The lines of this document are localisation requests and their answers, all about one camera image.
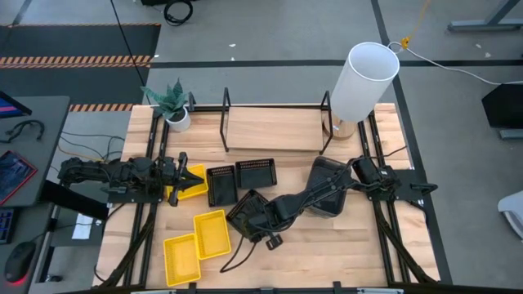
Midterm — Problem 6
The black keyboard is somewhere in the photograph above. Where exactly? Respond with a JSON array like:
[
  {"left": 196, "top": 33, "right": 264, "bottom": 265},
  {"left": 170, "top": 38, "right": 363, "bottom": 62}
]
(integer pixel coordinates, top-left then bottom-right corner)
[{"left": 0, "top": 207, "right": 20, "bottom": 246}]

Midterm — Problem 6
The wooden shelf with black frame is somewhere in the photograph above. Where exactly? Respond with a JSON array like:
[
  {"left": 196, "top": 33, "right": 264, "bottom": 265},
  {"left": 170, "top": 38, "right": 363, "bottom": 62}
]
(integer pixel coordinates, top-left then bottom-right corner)
[{"left": 219, "top": 87, "right": 334, "bottom": 156}]

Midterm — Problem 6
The white chair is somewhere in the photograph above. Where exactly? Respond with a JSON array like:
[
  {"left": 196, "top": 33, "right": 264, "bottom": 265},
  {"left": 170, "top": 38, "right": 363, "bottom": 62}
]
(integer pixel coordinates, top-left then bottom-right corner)
[{"left": 497, "top": 190, "right": 523, "bottom": 241}]

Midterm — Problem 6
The black computer monitor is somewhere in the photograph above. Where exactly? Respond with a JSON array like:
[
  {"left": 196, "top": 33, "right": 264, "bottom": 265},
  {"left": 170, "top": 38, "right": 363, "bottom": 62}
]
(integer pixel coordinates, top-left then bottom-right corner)
[{"left": 0, "top": 90, "right": 33, "bottom": 120}]

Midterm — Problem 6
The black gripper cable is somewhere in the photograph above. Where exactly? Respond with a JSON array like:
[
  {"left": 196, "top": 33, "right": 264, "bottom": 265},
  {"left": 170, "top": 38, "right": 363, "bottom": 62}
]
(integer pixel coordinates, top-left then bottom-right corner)
[{"left": 219, "top": 234, "right": 257, "bottom": 274}]

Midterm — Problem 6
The thin black cable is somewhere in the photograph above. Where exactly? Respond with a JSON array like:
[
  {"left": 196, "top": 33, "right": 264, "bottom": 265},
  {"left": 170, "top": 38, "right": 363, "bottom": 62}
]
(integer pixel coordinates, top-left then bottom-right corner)
[{"left": 60, "top": 130, "right": 126, "bottom": 163}]

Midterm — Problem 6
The black flat panel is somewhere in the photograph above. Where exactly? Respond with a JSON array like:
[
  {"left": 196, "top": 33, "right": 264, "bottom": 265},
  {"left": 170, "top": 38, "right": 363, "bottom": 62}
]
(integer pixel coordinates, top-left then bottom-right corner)
[{"left": 39, "top": 179, "right": 110, "bottom": 221}]

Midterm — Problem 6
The black aluminium rig frame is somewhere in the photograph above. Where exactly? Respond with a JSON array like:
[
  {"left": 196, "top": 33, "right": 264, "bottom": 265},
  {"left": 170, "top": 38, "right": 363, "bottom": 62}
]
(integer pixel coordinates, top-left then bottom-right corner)
[{"left": 92, "top": 91, "right": 523, "bottom": 294}]

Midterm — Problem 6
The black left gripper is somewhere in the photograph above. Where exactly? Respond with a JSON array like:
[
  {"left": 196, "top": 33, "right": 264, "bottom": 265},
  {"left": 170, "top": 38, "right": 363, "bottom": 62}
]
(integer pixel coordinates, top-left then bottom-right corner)
[{"left": 157, "top": 152, "right": 204, "bottom": 207}]

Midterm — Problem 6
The green plant in white pot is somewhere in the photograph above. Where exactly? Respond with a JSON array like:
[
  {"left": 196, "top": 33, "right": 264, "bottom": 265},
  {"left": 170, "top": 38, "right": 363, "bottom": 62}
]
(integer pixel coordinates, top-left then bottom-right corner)
[{"left": 140, "top": 78, "right": 192, "bottom": 133}]

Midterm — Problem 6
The long black cable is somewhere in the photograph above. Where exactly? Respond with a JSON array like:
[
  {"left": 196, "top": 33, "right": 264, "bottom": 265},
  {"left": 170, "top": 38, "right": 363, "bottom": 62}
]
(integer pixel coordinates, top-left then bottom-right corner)
[{"left": 109, "top": 0, "right": 151, "bottom": 105}]

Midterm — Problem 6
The black plastic basket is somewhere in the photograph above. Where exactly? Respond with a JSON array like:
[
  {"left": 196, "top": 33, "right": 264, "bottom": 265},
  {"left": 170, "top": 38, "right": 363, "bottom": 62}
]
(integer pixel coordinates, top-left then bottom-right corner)
[
  {"left": 235, "top": 158, "right": 279, "bottom": 190},
  {"left": 206, "top": 164, "right": 239, "bottom": 208},
  {"left": 226, "top": 189, "right": 271, "bottom": 243}
]

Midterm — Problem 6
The yellow plastic basket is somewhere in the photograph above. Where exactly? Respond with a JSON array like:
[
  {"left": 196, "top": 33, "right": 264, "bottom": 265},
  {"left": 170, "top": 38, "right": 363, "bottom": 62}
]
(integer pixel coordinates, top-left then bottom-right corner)
[
  {"left": 192, "top": 209, "right": 232, "bottom": 261},
  {"left": 165, "top": 163, "right": 209, "bottom": 202},
  {"left": 163, "top": 232, "right": 202, "bottom": 287}
]

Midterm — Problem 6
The large dark grey bin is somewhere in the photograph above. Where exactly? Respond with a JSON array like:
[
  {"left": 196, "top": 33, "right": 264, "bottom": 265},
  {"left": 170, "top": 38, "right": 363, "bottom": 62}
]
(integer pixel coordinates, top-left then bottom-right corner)
[{"left": 305, "top": 156, "right": 353, "bottom": 218}]

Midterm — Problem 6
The black mat with orange stripes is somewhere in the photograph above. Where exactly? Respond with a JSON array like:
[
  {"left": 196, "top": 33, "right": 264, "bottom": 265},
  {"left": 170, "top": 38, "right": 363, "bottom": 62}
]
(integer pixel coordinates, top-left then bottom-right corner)
[{"left": 0, "top": 22, "right": 162, "bottom": 114}]

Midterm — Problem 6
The red-edged dark tablet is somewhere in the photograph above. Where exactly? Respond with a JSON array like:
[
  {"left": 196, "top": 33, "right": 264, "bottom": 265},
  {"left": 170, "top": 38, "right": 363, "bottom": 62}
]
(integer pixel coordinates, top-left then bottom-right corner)
[{"left": 0, "top": 149, "right": 39, "bottom": 206}]

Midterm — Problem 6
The yellow extension cable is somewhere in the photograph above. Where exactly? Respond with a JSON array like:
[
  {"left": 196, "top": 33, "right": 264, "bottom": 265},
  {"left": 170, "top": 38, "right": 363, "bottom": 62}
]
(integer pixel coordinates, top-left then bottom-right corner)
[{"left": 400, "top": 0, "right": 432, "bottom": 50}]

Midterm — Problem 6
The black box with grey base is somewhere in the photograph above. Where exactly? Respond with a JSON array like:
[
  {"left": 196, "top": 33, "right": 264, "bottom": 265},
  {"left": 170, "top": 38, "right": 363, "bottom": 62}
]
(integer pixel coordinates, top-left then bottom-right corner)
[{"left": 481, "top": 82, "right": 523, "bottom": 140}]

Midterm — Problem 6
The black computer mouse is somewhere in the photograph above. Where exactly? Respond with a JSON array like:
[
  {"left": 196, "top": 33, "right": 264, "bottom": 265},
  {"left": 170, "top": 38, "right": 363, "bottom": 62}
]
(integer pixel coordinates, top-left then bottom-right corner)
[{"left": 3, "top": 240, "right": 38, "bottom": 284}]

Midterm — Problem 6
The dark desk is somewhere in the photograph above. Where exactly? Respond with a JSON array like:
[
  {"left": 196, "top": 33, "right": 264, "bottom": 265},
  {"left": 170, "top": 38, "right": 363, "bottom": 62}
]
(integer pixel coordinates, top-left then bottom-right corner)
[{"left": 0, "top": 96, "right": 71, "bottom": 294}]

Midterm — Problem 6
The white cable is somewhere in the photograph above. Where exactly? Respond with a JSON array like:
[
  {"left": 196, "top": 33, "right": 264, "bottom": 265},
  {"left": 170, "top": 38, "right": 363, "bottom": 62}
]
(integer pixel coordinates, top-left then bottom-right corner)
[{"left": 387, "top": 40, "right": 523, "bottom": 87}]

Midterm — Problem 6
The black cord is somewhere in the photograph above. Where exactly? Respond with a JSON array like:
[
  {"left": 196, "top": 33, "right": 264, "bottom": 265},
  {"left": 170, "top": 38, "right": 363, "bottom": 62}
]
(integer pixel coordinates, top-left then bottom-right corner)
[{"left": 0, "top": 119, "right": 46, "bottom": 145}]

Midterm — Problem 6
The coiled black cable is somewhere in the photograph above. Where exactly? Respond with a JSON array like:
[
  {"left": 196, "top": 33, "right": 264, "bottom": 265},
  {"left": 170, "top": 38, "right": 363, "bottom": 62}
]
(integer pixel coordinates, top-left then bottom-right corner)
[{"left": 163, "top": 0, "right": 194, "bottom": 27}]

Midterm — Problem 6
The grey desk foot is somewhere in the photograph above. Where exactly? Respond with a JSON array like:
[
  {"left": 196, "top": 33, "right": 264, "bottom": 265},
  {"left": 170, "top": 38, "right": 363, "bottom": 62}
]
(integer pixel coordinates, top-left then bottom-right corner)
[{"left": 447, "top": 0, "right": 523, "bottom": 33}]

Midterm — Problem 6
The white paper sheet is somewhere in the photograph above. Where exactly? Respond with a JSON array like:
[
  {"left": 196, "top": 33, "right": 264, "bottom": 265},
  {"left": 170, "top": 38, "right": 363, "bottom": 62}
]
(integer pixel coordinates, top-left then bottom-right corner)
[{"left": 71, "top": 212, "right": 95, "bottom": 241}]

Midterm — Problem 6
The white lamp with wooden base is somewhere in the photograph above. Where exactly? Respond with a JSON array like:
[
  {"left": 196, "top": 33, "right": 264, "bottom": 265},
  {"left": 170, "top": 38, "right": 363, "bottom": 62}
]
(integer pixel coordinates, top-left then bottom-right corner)
[{"left": 322, "top": 41, "right": 400, "bottom": 142}]

